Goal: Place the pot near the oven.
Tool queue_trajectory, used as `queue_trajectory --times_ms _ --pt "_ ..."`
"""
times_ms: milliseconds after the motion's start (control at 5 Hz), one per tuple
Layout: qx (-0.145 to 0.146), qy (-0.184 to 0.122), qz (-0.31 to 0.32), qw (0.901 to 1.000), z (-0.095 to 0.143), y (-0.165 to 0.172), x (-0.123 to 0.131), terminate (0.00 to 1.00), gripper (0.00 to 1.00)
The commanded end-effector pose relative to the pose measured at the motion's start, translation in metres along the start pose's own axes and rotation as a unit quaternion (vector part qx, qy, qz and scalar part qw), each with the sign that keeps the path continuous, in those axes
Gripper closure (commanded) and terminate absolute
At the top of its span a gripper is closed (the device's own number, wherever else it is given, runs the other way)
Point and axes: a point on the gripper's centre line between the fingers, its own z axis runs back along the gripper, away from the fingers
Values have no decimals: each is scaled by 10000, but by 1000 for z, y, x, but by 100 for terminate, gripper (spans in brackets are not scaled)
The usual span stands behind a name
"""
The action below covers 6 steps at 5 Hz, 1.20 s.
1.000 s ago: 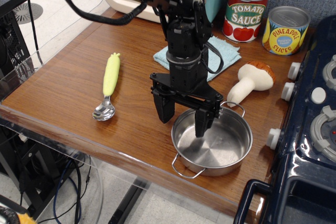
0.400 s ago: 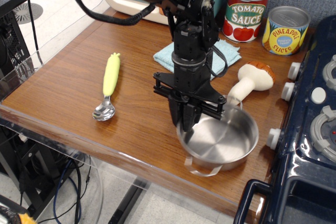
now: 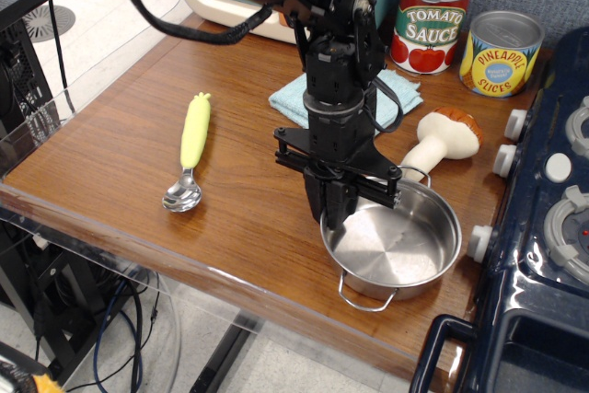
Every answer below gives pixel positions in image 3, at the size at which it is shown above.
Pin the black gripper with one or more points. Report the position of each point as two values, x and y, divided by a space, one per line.
339 162

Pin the stainless steel pot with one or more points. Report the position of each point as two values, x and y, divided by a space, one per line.
387 254

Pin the spoon with yellow handle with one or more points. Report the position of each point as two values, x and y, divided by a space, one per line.
185 194

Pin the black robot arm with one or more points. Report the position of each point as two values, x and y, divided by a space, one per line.
342 56

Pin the light blue folded cloth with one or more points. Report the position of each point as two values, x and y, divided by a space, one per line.
289 99

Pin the plush toy mushroom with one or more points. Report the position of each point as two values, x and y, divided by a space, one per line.
444 133

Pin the tomato sauce can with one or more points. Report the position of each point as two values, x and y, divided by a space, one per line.
426 33

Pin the pineapple slices can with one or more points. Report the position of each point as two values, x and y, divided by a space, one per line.
501 51

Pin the dark blue toy stove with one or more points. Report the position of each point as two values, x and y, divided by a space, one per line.
530 331

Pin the round floor drain grate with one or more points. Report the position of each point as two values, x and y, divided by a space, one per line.
39 22

